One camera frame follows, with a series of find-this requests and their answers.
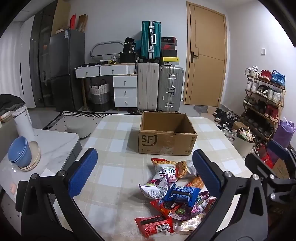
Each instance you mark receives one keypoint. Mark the brown cardboard box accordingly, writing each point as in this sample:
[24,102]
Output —
[166,143]

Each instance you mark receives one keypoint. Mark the plain black shoe box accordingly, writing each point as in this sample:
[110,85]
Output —
[168,53]

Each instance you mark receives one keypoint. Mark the stacked blue bowls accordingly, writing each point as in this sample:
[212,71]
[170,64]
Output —
[19,151]

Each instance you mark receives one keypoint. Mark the black printed bag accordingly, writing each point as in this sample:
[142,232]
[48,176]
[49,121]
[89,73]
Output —
[129,45]

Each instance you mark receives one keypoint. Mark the marble side table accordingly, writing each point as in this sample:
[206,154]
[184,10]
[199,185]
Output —
[55,148]

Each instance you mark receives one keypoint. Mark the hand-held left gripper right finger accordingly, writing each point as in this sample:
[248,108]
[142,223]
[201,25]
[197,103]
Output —
[205,173]

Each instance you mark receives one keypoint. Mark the black storage bag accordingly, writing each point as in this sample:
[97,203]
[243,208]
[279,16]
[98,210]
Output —
[128,58]

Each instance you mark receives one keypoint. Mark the orange noodle snack packet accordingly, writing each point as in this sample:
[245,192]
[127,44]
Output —
[181,169]

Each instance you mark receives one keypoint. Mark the white drawer desk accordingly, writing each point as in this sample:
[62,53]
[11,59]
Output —
[115,81]

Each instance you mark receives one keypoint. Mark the woven laundry basket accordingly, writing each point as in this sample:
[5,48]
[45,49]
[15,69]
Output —
[99,97]

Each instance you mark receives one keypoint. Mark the wooden dish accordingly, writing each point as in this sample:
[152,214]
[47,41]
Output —
[6,115]

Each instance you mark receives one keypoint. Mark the brown paper bag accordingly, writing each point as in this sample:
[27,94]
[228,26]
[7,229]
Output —
[82,22]

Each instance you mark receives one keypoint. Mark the black shoe box red logo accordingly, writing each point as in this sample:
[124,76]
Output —
[168,46]

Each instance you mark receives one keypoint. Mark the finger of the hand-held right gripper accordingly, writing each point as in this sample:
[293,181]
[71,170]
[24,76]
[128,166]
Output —
[254,162]
[277,147]

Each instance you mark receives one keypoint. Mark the black cloth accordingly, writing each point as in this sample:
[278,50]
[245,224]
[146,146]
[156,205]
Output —
[10,102]

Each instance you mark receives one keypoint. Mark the red packet with dark label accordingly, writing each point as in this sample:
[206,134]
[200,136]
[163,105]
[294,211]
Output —
[155,224]

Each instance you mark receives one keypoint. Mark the dark purple snack packet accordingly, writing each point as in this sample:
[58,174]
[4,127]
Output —
[192,209]

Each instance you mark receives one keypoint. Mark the patterned rug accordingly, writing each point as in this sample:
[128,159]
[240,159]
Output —
[57,119]

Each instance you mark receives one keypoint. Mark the wall light switch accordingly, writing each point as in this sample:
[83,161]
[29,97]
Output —
[263,51]

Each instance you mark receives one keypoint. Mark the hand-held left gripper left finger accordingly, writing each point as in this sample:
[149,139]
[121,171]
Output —
[81,171]

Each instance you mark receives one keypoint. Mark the white trash bin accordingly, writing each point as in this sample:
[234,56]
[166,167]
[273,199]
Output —
[244,146]

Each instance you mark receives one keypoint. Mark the white noodle snack packet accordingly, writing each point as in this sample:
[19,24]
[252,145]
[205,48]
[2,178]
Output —
[163,165]

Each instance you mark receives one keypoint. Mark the red plastic bag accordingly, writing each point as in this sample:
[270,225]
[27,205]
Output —
[263,155]

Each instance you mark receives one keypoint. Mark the grey door mat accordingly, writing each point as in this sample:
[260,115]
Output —
[200,109]

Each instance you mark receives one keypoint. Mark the yellow black box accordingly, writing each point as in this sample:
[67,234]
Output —
[170,61]

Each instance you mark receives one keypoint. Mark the wooden door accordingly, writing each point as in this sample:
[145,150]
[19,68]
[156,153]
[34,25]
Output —
[208,58]

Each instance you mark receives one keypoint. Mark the grey refrigerator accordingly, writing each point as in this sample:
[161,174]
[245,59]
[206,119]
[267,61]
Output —
[66,69]

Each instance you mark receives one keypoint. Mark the crumpled white purple packet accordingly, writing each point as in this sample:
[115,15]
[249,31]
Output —
[155,187]

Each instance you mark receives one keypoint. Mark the teal suitcase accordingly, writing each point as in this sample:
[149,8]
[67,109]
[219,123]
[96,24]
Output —
[150,39]

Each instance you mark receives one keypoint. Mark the red cookie packet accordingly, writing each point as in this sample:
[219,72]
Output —
[166,206]

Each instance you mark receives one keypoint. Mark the pile of loose shoes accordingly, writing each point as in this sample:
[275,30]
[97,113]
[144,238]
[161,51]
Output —
[225,118]

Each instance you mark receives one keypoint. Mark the stacked beige plates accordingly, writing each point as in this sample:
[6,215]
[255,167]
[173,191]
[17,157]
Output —
[34,157]

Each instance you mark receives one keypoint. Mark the oval mirror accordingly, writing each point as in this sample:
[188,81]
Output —
[104,48]

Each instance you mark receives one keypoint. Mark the blue cookie packet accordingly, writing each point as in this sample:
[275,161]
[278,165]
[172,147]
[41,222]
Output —
[182,194]

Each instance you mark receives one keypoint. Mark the white thermos jug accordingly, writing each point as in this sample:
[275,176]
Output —
[23,125]

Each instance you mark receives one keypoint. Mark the silver suitcase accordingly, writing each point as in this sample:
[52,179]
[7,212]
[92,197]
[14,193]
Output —
[170,88]

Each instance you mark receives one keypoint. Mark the printed cardboard carton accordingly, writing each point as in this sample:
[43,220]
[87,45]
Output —
[282,168]

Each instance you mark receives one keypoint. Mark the dark glass cabinet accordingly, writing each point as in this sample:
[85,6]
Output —
[41,58]

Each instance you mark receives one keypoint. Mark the flat cardboard carton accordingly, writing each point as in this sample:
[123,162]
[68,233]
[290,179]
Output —
[60,16]

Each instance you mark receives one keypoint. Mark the beige suitcase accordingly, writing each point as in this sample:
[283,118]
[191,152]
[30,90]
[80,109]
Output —
[148,85]

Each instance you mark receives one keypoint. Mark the grey round pouf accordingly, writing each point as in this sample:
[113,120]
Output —
[79,127]

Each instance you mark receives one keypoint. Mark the purple bag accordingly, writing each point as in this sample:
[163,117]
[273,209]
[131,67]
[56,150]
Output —
[285,132]

